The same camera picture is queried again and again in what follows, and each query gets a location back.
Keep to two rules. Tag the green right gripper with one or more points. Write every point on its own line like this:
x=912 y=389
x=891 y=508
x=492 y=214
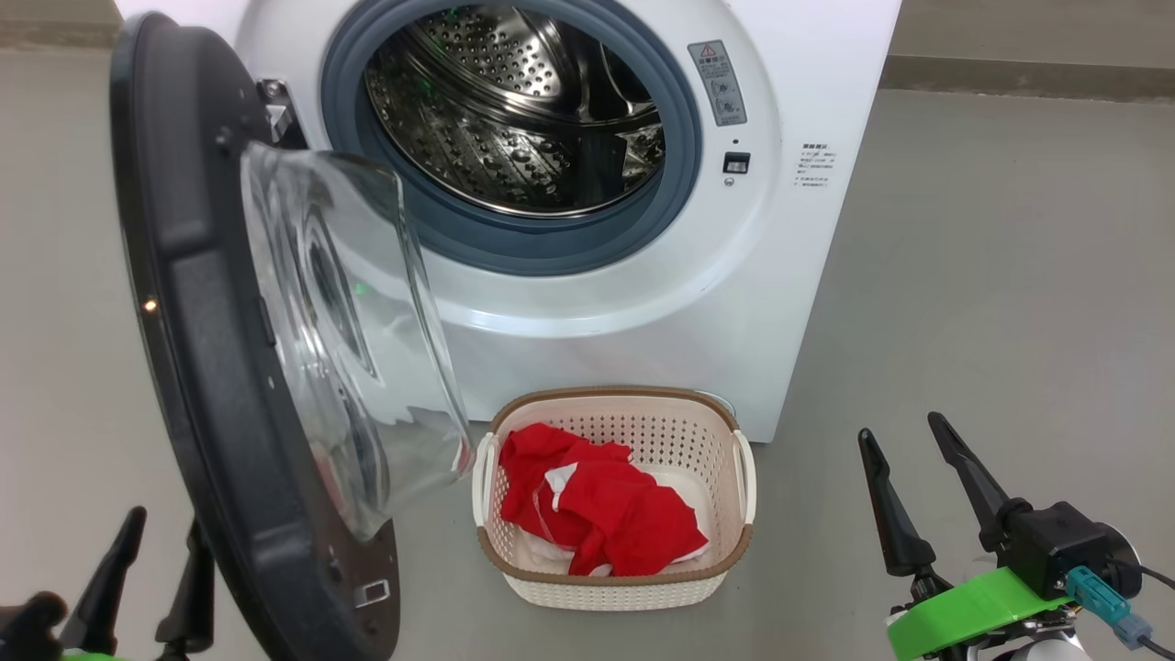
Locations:
x=973 y=610

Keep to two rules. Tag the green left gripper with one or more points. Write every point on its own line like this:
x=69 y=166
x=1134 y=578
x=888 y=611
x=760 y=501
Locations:
x=92 y=656

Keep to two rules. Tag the dark round glass washer door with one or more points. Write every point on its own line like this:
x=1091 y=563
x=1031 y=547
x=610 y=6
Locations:
x=202 y=367

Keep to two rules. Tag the red garment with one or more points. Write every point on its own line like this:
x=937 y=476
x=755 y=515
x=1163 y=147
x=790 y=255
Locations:
x=633 y=523

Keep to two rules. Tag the white front-load washing machine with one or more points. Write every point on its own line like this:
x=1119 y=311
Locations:
x=780 y=275

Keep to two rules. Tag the cream perforated laundry basket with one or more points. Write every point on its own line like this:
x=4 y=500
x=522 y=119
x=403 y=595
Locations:
x=633 y=592

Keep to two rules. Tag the black door latch slot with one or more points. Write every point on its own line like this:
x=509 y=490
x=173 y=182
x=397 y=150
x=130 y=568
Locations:
x=736 y=162

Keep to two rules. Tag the grey rubber door seal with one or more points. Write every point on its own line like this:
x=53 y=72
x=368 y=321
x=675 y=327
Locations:
x=514 y=243

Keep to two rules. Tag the printed text label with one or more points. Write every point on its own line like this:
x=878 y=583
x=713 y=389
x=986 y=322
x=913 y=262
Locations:
x=816 y=165

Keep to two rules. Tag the grey warning sticker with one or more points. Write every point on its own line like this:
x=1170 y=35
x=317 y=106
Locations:
x=718 y=83

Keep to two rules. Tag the steel perforated washer drum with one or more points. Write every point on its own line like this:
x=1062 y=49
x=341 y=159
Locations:
x=514 y=110

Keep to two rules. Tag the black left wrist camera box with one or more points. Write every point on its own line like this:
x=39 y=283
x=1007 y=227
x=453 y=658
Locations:
x=27 y=629

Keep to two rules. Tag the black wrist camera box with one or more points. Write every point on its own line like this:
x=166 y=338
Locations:
x=1065 y=546
x=27 y=629

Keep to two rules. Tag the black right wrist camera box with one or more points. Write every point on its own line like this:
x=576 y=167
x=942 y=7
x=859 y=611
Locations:
x=1065 y=546

